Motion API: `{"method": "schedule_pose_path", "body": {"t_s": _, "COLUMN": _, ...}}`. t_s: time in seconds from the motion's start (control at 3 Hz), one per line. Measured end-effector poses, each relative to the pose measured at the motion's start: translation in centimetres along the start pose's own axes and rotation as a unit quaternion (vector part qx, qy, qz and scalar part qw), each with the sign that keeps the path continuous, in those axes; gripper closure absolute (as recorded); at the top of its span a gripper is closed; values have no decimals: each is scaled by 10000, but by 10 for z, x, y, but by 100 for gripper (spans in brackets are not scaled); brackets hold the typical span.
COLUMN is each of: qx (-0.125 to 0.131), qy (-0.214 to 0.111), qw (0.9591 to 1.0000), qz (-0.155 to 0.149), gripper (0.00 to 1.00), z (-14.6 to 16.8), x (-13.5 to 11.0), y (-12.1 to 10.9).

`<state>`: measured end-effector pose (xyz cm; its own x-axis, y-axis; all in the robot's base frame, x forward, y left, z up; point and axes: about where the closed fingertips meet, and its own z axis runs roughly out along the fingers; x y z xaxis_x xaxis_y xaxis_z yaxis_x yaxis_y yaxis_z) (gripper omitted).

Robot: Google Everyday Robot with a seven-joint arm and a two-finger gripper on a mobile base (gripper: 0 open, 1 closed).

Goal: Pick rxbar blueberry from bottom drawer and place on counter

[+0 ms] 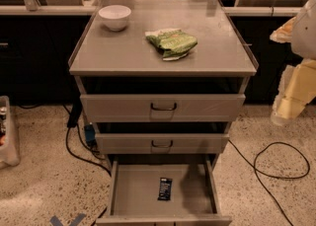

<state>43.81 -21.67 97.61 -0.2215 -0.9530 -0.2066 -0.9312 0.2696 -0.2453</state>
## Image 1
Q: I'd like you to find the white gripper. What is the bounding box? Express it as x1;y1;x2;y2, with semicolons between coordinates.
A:
270;17;316;126

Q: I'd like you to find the dark blue rxbar wrapper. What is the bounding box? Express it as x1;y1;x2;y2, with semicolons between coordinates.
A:
158;178;173;201

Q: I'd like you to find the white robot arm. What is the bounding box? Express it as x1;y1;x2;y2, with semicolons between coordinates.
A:
270;0;316;125

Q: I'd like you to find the grey drawer cabinet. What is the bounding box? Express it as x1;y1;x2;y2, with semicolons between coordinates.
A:
67;0;260;226

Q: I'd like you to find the grey middle drawer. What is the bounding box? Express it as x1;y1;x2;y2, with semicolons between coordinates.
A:
96;133;229;154

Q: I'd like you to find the grey top drawer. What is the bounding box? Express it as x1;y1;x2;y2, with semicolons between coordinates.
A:
80;94;245;122

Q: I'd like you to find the grey open bottom drawer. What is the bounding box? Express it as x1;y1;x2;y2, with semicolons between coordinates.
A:
96;156;231;226

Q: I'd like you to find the green chip bag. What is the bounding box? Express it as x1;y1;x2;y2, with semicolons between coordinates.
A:
145;29;198;61

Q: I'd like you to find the white ceramic bowl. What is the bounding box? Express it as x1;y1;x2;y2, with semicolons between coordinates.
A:
98;5;131;32

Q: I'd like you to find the blue power adapter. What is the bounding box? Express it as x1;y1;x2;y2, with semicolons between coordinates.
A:
84;124;96;147

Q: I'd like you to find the blue tape cross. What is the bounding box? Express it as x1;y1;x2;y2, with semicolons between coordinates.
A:
49;212;87;226

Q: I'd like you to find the clear plastic bin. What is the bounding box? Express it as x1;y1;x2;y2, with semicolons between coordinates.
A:
0;96;20;166

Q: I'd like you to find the black floor cable right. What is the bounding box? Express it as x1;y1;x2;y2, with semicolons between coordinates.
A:
227;139;311;226

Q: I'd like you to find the black floor cable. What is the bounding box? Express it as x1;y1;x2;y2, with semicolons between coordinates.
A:
227;139;311;226
62;104;113;177

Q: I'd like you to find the black middle drawer handle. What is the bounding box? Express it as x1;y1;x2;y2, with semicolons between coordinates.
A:
151;140;173;148

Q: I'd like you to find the black floor cable left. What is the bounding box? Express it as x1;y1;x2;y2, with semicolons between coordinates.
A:
62;104;113;177

